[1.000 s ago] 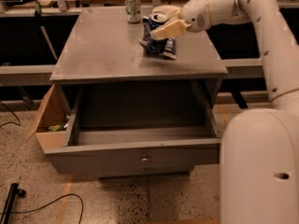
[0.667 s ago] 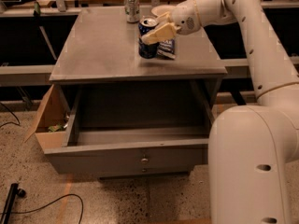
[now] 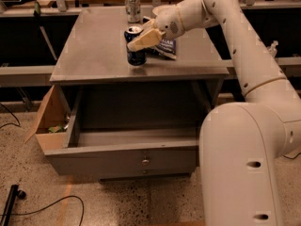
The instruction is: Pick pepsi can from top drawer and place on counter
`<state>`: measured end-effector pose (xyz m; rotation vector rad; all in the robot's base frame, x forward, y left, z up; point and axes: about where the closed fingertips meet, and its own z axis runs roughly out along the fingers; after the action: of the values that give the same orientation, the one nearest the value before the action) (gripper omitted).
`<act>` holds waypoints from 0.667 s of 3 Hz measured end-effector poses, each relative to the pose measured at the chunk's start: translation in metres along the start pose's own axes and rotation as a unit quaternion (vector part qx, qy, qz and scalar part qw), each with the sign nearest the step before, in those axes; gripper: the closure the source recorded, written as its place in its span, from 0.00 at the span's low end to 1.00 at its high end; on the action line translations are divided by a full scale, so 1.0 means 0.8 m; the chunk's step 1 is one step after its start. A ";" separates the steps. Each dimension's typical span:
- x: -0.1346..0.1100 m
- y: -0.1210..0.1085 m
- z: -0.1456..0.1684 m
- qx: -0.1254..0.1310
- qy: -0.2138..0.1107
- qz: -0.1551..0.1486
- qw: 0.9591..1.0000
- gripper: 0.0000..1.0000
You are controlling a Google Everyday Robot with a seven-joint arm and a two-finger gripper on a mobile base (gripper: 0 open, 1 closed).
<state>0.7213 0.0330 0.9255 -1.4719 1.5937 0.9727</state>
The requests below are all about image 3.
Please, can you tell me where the white bowl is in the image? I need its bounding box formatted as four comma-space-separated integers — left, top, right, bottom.
152, 5, 169, 17

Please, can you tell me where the white green soda can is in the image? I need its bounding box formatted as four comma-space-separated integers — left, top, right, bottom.
125, 0, 141, 24

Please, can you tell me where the lower drawer knob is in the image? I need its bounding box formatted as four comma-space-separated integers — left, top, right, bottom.
142, 169, 149, 174

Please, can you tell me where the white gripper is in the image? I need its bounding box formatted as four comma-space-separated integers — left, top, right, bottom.
127, 3, 187, 52

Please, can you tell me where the black bar on floor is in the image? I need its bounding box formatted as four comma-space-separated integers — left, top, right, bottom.
0, 185, 26, 226

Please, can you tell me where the blue pepsi can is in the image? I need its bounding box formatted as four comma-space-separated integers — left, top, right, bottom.
124, 24, 146, 66

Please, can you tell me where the cardboard box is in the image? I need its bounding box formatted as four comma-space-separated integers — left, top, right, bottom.
24, 86, 69, 156

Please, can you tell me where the black cable on floor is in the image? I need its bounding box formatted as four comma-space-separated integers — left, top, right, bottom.
0, 195, 85, 226

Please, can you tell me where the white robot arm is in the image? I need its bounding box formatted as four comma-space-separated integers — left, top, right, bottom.
128, 0, 301, 226

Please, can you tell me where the open grey top drawer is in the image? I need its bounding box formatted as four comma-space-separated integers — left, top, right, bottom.
46, 89, 201, 179

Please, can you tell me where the brass drawer knob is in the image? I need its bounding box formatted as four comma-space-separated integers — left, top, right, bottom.
141, 159, 150, 166

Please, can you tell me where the grey drawer cabinet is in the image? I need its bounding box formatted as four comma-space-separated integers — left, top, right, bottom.
49, 6, 230, 183

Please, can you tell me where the blue chip bag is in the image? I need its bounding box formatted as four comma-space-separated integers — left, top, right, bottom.
142, 15, 178, 60

